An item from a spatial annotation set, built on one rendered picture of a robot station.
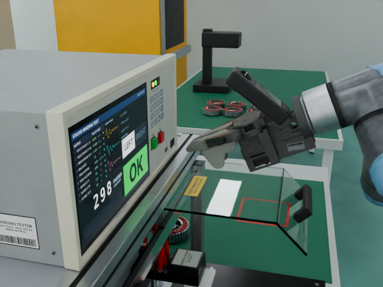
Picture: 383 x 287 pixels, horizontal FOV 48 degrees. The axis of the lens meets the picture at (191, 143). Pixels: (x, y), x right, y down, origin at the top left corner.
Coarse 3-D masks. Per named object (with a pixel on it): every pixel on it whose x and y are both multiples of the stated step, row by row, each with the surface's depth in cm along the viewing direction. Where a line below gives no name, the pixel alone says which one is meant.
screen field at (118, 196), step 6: (120, 192) 63; (114, 198) 61; (120, 198) 64; (108, 204) 60; (114, 204) 62; (102, 210) 58; (108, 210) 60; (96, 216) 56; (102, 216) 58; (90, 222) 55; (96, 222) 56; (84, 228) 53; (90, 228) 55; (84, 234) 53
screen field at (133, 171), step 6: (144, 150) 72; (138, 156) 70; (144, 156) 72; (132, 162) 67; (138, 162) 70; (144, 162) 73; (126, 168) 65; (132, 168) 67; (138, 168) 70; (144, 168) 73; (126, 174) 65; (132, 174) 68; (138, 174) 70; (126, 180) 65; (132, 180) 68; (138, 180) 71; (126, 186) 65; (132, 186) 68; (126, 192) 66
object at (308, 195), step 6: (306, 186) 87; (300, 192) 87; (306, 192) 84; (300, 198) 88; (306, 198) 82; (306, 204) 79; (300, 210) 79; (306, 210) 78; (294, 216) 79; (300, 216) 79; (306, 216) 79; (300, 222) 79
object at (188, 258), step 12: (180, 252) 89; (192, 252) 89; (204, 252) 90; (156, 264) 89; (168, 264) 89; (180, 264) 86; (192, 264) 86; (204, 264) 89; (156, 276) 87; (168, 276) 86; (180, 276) 86; (192, 276) 85; (204, 276) 88
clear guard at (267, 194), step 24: (192, 168) 95; (240, 168) 95; (264, 168) 95; (216, 192) 84; (240, 192) 84; (264, 192) 84; (288, 192) 87; (216, 216) 76; (240, 216) 75; (264, 216) 75; (288, 216) 79
